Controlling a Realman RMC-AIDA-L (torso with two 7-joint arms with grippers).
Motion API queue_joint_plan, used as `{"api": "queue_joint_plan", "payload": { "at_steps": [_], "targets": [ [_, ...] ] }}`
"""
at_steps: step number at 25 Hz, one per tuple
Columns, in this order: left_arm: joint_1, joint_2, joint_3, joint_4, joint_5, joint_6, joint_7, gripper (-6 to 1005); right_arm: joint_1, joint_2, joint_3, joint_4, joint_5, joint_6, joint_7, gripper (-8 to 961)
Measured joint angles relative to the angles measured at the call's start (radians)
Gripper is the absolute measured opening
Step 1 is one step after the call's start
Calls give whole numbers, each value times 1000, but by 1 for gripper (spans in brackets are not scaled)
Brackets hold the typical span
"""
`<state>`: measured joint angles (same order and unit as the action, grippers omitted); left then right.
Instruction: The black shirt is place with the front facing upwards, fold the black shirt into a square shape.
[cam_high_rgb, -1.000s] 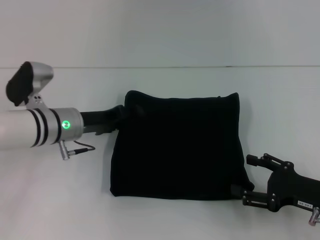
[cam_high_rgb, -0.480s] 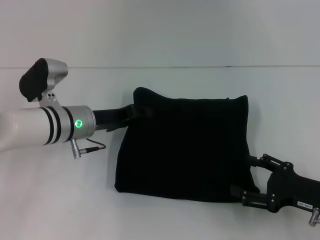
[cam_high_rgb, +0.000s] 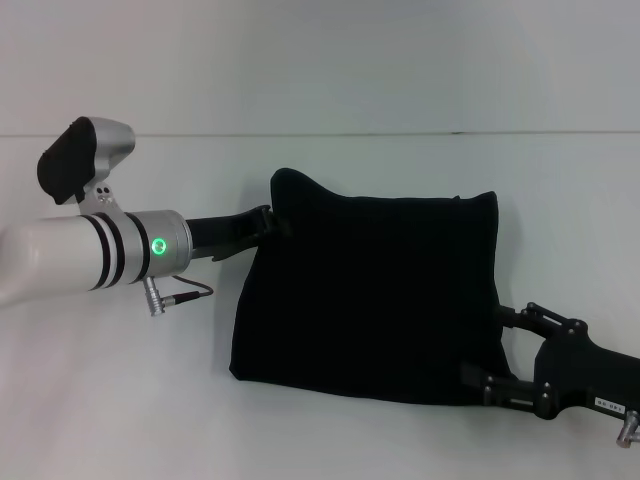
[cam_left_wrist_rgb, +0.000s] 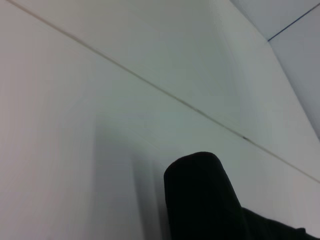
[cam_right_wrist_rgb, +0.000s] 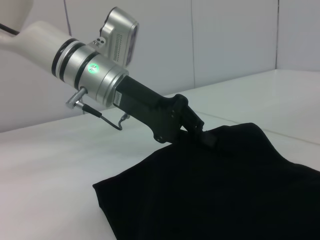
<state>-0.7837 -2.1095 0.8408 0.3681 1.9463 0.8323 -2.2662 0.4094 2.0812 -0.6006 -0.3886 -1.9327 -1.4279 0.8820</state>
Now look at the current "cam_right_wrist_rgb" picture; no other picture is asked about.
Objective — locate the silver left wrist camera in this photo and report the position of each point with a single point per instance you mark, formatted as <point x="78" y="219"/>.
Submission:
<point x="120" y="37"/>

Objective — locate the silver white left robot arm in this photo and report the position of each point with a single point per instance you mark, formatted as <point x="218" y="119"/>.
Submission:
<point x="62" y="60"/>

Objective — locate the black t-shirt with white print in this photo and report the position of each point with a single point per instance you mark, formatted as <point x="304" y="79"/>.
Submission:
<point x="220" y="185"/>

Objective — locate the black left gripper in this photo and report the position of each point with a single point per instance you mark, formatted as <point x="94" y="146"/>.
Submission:
<point x="152" y="112"/>

